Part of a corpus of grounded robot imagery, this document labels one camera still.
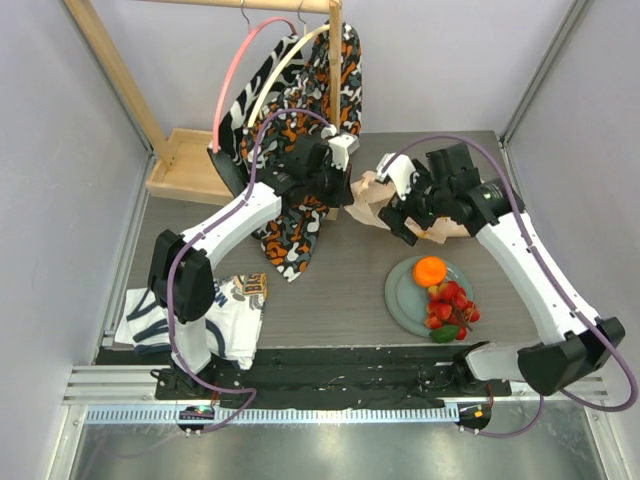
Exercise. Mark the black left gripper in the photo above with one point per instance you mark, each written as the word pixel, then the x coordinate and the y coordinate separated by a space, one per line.
pixel 343 195

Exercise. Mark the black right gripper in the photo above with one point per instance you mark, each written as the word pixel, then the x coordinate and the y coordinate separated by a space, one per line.
pixel 403 215

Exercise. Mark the translucent orange plastic bag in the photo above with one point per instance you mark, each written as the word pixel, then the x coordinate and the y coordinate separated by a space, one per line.
pixel 371 196

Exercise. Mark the fake orange fruit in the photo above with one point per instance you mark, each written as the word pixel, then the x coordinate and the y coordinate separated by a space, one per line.
pixel 429 271

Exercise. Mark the fake strawberry bunch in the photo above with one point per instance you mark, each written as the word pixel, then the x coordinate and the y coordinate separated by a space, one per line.
pixel 450 313

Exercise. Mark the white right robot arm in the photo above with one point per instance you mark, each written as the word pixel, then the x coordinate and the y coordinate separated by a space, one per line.
pixel 573 339

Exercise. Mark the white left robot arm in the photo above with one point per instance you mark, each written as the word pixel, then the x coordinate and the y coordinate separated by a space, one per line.
pixel 181 272

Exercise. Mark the orange camouflage patterned garment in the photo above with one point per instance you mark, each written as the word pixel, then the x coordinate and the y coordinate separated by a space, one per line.
pixel 289 241

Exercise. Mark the black white zebra garment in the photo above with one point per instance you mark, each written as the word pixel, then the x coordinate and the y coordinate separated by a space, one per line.
pixel 228 126

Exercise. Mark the teal ceramic plate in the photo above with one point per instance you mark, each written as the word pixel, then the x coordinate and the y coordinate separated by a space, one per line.
pixel 405 300

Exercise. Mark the wooden clothes rack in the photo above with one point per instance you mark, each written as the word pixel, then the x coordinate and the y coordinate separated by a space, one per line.
pixel 167 62

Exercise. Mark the cream clothes hanger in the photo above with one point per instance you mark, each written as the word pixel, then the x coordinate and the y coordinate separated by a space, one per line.
pixel 284 62

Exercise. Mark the white printed t-shirt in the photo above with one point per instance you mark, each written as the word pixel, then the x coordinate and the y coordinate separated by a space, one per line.
pixel 233 322

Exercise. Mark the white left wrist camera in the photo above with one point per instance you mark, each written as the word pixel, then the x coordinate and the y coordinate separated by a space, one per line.
pixel 342 145

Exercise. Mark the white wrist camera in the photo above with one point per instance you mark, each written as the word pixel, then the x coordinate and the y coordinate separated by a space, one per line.
pixel 399 169
pixel 342 145

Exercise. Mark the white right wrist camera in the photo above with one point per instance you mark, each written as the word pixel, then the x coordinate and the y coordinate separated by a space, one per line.
pixel 399 169

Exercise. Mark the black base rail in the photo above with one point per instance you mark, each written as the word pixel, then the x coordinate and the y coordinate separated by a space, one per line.
pixel 382 378

